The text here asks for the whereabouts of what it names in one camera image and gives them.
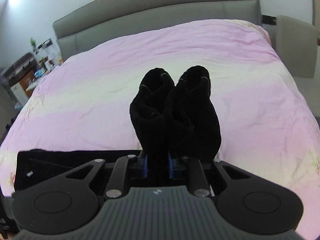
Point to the cluttered bedside table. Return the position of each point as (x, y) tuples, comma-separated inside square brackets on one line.
[(47, 57)]

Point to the black pants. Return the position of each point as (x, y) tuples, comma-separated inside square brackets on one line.
[(171, 120)]

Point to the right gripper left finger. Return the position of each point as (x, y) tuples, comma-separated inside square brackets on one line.
[(70, 200)]

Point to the pink bed sheet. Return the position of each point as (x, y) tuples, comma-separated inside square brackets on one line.
[(266, 125)]

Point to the grey upholstered headboard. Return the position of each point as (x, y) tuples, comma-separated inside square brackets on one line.
[(103, 20)]

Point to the grey bedside panel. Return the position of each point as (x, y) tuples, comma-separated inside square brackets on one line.
[(296, 45)]

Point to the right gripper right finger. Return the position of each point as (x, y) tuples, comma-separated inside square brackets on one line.
[(246, 201)]

